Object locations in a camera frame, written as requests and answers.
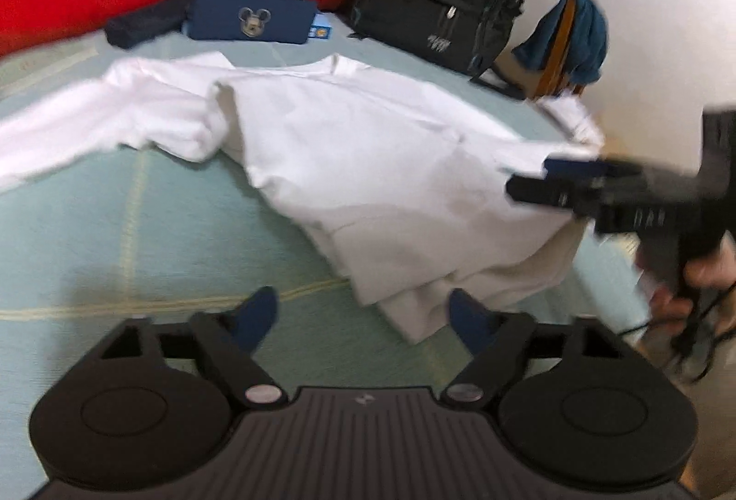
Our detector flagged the teal checked bed sheet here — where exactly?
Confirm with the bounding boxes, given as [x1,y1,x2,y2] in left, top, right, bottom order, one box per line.
[0,11,650,500]

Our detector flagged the person's right hand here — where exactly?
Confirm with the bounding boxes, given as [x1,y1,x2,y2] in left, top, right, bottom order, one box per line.
[650,236,736,331]

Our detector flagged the wooden chair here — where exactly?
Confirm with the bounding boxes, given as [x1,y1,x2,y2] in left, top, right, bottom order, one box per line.
[532,0,587,101]

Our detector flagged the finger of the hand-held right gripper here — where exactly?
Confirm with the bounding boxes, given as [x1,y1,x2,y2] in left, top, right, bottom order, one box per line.
[543,158,639,182]
[509,177,602,216]

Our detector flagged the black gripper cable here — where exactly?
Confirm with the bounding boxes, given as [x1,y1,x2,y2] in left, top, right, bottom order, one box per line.
[621,282,736,386]

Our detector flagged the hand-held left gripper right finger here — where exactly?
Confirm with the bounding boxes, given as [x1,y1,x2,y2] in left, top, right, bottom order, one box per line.
[440,288,633,409]

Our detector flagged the white printed long-sleeve shirt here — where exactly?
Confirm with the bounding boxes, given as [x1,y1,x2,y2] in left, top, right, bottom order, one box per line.
[0,52,604,345]

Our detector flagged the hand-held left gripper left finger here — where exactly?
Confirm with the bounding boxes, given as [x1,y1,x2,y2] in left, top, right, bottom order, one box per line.
[100,286,288,409]

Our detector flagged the teal cloth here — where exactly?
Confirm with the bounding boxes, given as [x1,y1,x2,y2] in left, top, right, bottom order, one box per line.
[512,0,609,86]

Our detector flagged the navy pencil case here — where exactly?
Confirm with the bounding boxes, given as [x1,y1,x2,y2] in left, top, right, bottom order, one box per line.
[184,0,320,42]

